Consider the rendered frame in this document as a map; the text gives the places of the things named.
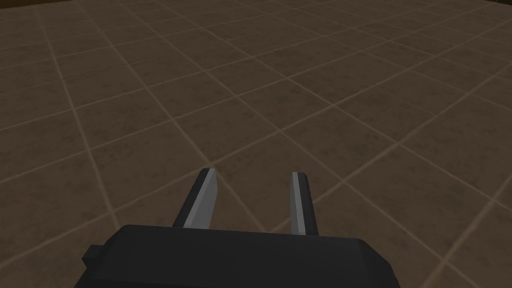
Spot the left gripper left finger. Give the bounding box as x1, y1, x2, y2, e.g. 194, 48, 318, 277
172, 167, 219, 231

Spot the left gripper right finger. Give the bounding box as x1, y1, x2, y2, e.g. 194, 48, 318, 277
290, 171, 320, 237

